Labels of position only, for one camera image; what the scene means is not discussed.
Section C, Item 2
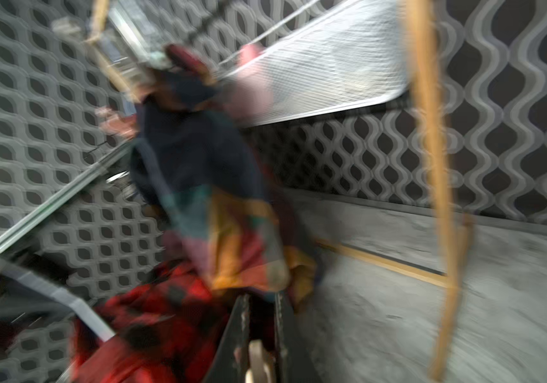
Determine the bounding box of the red black plaid shirt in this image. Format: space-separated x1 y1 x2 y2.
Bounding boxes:
70 260 246 382

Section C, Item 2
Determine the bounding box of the multicolour plaid shirt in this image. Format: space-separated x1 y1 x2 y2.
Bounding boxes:
131 45 321 304

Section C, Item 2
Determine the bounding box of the white wire mesh basket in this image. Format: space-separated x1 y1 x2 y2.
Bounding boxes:
221 1 408 126

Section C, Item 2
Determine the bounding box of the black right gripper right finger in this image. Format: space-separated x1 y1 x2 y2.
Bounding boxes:
274 293 322 383

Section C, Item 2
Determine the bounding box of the wooden clothes rack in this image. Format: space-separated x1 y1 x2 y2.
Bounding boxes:
81 0 475 382

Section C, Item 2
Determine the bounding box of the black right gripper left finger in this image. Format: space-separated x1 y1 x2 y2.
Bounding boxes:
203 295 250 383

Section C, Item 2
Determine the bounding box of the pink clothespin on shirt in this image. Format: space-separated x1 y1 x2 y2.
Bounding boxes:
95 107 139 140

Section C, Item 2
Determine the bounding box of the pink clothespin on hanger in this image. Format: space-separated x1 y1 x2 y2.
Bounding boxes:
225 43 273 124

